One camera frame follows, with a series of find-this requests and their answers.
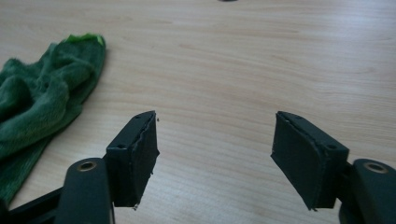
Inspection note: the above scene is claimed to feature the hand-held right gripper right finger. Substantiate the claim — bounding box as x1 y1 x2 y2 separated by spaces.
270 110 350 211

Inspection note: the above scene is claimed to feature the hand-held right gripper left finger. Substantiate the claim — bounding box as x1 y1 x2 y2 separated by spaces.
106 110 161 209

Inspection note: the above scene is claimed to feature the green fluffy cloth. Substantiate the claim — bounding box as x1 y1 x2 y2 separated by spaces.
0 33 107 204

